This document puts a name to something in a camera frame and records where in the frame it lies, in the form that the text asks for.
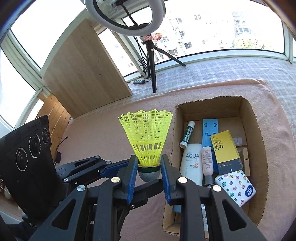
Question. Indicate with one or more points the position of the wooden clothespin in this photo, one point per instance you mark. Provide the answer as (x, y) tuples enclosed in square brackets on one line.
[(246, 162)]

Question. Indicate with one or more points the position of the patterned white tissue pack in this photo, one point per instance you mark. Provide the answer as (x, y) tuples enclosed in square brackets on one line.
[(237, 185)]

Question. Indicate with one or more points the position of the grey checked bed sheet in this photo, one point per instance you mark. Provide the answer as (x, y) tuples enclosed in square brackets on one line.
[(278, 74)]

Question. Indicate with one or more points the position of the black inline cable switch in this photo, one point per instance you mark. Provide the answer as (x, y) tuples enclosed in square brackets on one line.
[(139, 81)]

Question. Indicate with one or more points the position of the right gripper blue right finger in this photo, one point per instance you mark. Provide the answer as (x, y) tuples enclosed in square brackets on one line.
[(225, 219)]

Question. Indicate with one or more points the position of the yellow black ruler card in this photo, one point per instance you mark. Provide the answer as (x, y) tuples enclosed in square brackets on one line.
[(226, 153)]

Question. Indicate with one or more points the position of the black power adapter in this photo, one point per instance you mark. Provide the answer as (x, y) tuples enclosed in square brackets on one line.
[(58, 157)]

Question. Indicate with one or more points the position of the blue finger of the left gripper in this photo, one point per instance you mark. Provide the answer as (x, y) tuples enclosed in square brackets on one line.
[(142, 194), (110, 170)]

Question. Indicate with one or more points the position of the white blue sunscreen tube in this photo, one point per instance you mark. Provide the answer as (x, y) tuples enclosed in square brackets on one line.
[(191, 164)]

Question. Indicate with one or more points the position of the white ring light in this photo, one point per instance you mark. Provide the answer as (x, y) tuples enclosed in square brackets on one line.
[(111, 17)]

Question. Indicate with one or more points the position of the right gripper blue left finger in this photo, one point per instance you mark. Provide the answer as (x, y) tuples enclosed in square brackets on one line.
[(70, 220)]

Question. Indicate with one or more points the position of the small pink grey-capped bottle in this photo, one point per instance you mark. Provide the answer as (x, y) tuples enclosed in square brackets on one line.
[(207, 164)]

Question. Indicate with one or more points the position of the blue plastic phone stand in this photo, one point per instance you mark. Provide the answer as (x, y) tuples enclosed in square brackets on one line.
[(210, 127)]

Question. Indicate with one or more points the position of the large light wooden board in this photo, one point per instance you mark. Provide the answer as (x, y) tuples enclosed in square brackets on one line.
[(82, 75)]

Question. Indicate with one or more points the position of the brown cardboard box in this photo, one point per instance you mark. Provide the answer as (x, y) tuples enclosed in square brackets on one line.
[(229, 126)]

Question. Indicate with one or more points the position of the yellow plastic shuttlecock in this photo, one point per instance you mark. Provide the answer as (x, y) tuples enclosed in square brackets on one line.
[(147, 132)]

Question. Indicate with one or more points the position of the green white glue stick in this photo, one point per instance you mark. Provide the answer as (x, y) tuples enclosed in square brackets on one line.
[(188, 132)]

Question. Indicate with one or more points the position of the pine slat wooden panel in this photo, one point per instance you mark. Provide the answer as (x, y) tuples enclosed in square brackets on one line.
[(58, 119)]

